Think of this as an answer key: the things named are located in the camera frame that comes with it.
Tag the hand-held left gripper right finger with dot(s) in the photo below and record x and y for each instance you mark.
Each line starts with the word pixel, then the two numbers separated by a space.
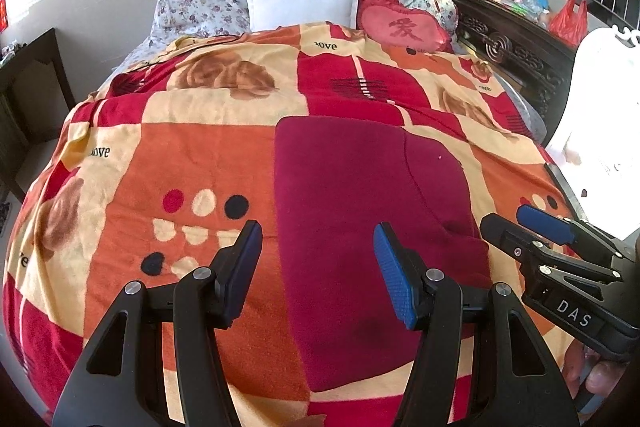
pixel 395 277

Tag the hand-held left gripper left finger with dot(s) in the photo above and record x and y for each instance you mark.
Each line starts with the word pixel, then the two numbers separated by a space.
pixel 245 267

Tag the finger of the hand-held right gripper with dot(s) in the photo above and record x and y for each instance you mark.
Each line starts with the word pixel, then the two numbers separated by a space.
pixel 545 222
pixel 520 239

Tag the maroon fleece garment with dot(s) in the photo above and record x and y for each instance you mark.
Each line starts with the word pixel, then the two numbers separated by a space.
pixel 350 207

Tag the person's right hand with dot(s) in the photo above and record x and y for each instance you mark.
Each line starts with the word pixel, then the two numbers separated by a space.
pixel 602 382

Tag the white plastic chair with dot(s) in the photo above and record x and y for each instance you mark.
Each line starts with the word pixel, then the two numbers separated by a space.
pixel 600 117

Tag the red orange checked blanket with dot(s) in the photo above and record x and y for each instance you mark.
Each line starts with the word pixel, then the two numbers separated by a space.
pixel 150 157

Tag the dark carved wooden cabinet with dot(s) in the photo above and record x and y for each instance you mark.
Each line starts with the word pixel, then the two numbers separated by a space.
pixel 515 52

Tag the red plastic bag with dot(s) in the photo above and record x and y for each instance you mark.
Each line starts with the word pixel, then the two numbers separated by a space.
pixel 570 22

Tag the floral bed sheet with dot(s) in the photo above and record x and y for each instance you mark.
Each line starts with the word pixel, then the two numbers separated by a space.
pixel 140 54

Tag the red heart cushion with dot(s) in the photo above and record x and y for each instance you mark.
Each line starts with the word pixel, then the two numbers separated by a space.
pixel 405 27

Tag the dark wooden side table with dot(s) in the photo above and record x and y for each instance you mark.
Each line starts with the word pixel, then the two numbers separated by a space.
pixel 35 117

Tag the white pillow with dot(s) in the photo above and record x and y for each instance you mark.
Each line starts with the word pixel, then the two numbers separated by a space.
pixel 300 7

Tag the floral pillow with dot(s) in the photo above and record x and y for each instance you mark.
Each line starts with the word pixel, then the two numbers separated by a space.
pixel 200 4

